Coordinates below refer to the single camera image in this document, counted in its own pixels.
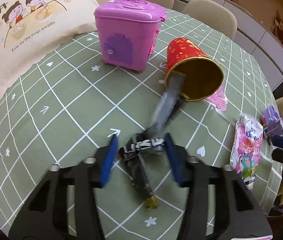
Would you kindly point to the green grid tablecloth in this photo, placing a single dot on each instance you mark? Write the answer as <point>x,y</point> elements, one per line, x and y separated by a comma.
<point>70,103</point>

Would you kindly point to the black wrapper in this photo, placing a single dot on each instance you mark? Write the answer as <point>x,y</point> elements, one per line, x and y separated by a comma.
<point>149,140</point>

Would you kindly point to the pink plastic spoon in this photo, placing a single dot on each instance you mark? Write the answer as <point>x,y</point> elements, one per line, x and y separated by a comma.
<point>218,99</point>

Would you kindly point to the pink cartoon snack packet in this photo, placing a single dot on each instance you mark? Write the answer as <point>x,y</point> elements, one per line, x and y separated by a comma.
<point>245,152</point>

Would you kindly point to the wooden wall shelf unit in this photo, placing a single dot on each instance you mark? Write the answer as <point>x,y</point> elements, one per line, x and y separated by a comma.
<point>269,5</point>

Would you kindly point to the purple toy figure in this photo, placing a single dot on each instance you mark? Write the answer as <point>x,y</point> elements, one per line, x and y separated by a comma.
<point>272,124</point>

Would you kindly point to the pink plastic toy bin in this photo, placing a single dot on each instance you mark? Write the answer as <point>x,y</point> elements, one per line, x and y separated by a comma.
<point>127,31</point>

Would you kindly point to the red gold paper cup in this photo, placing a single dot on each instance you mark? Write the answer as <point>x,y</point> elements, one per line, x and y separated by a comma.
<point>202,76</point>

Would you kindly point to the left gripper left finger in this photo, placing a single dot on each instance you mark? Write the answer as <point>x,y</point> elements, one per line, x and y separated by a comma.
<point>44,213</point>

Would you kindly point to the cream cartoon print cushion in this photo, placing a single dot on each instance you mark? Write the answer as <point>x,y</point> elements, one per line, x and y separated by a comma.
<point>30,29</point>

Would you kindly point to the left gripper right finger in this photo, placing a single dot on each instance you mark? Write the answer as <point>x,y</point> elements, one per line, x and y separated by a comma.
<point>237,213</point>

